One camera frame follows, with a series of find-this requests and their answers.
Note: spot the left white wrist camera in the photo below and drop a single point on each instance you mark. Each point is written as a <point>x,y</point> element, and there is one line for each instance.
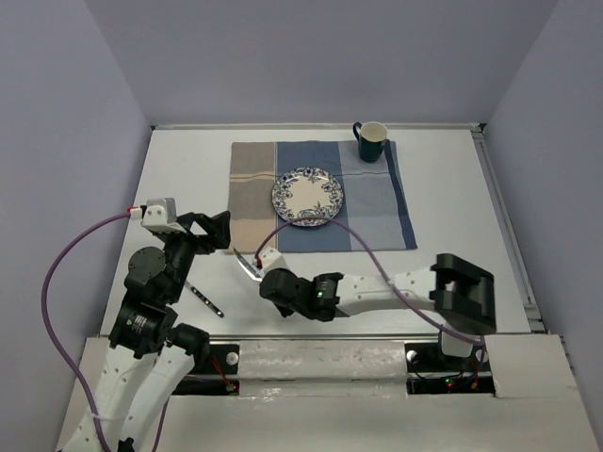
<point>157,216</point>

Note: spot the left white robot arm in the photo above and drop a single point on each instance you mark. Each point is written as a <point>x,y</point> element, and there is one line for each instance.
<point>148,351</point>

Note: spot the blue floral ceramic plate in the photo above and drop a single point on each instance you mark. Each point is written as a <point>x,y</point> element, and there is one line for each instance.
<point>307,197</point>

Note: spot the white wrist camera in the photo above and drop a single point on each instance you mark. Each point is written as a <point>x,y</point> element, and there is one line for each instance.
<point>268,259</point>
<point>157,216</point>

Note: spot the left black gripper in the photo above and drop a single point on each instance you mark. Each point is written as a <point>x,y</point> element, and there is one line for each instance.
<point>218,226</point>

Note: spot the blue beige checked cloth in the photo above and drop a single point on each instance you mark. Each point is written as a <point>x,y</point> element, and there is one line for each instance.
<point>374,210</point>

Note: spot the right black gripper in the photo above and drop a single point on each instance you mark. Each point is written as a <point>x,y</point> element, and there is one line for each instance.
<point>285,308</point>

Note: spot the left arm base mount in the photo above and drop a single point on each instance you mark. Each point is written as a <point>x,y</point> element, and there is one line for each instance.
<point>216,376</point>

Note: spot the steel table knife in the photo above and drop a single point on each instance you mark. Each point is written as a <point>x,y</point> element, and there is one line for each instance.
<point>252,271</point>

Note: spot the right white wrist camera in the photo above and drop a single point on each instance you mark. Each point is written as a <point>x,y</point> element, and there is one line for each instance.
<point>268,259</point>

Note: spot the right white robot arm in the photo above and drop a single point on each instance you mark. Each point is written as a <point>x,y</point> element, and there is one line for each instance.
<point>461,293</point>

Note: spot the steel fork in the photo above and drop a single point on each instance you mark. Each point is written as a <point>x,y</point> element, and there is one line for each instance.
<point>203,299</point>

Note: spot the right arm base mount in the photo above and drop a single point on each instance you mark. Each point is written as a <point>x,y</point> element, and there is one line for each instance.
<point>430,372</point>

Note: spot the dark green mug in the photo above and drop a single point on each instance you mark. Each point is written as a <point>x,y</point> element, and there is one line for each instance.
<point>372,137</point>

